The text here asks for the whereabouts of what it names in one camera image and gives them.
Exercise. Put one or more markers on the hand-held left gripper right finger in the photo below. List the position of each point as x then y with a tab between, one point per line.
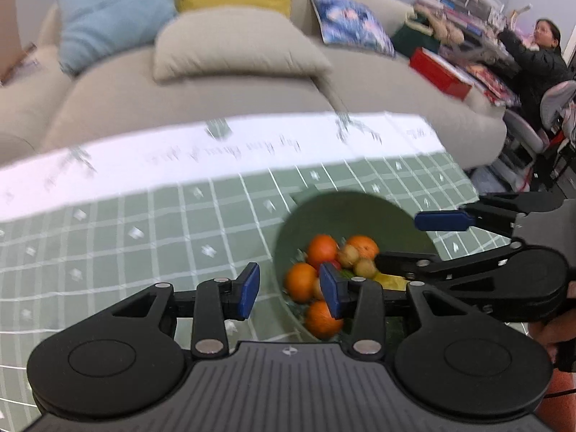
330	290

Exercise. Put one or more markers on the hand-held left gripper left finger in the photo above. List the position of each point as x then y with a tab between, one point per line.
249	289

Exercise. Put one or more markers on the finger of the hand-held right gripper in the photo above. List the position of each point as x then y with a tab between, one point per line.
450	265
443	220

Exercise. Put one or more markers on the red fruit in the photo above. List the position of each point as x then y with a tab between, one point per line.
335	264

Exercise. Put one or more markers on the small tan fruit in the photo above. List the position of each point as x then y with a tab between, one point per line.
348	256
365	268

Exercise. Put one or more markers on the large orange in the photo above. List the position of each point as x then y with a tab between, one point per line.
322	249

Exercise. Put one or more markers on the orange with stem dimple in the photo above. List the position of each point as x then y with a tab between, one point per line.
364	245

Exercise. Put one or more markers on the yellow fruit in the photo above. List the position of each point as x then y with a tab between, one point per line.
390	281

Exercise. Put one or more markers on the green colander bowl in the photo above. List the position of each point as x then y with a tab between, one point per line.
351	211

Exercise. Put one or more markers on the person's right hand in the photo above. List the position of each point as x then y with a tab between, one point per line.
546	328

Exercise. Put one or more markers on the green checkered printed tablecloth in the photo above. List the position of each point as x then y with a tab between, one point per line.
135	234

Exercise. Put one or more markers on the red box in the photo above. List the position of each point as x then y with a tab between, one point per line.
438	72

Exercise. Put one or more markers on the grey pink chair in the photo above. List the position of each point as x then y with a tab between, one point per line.
558	103

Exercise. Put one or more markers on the dark green bag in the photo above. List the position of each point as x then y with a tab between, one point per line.
416	36

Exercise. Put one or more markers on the beige plush toy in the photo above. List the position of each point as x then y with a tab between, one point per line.
445	29

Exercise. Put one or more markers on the cluttered shelf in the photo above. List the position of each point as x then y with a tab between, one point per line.
472	22

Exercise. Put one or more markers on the blue patterned cushion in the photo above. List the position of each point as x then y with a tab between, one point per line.
351	22

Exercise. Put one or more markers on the beige sofa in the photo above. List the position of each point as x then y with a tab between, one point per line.
112	108

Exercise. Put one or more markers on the beige cushion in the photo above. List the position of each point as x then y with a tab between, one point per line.
238	45

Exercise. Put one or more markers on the light blue cushion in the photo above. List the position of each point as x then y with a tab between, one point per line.
112	13

